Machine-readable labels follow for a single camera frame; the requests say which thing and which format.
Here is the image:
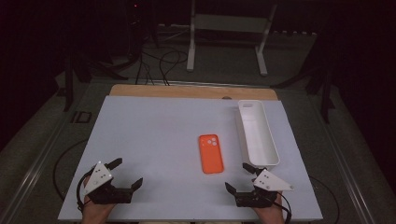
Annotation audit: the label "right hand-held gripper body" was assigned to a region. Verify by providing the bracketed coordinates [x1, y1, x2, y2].
[234, 168, 294, 208]

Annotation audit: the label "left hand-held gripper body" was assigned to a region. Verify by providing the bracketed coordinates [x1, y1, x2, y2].
[83, 161, 134, 205]

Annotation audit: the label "orange phone case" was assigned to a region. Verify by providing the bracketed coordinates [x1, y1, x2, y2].
[198, 133, 225, 175]

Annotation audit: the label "person's left hand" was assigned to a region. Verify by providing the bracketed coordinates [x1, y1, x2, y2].
[81, 176, 117, 224]

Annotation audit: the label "person's right hand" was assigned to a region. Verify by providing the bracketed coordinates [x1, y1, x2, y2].
[253, 199, 285, 224]

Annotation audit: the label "white plastic storage tray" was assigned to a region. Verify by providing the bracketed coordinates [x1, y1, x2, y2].
[237, 99, 280, 171]

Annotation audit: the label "light grey table mat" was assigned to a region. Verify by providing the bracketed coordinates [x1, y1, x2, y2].
[57, 95, 324, 222]

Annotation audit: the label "black tripod stand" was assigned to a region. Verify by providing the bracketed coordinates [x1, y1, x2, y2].
[270, 31, 336, 125]
[62, 52, 129, 113]

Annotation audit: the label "white metal stand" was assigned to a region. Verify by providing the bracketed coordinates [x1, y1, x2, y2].
[186, 0, 278, 77]

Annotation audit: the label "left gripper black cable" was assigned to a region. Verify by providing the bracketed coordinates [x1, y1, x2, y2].
[76, 174, 92, 213]

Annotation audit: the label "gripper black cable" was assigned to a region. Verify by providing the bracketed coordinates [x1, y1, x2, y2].
[76, 174, 92, 213]
[275, 191, 293, 224]

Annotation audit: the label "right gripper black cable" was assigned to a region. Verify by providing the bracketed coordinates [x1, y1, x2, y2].
[275, 191, 293, 224]

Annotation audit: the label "black looped floor cable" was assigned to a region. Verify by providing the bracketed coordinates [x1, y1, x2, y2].
[52, 139, 89, 202]
[308, 175, 341, 224]

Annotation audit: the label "black floor cables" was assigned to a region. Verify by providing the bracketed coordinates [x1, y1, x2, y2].
[134, 49, 189, 87]

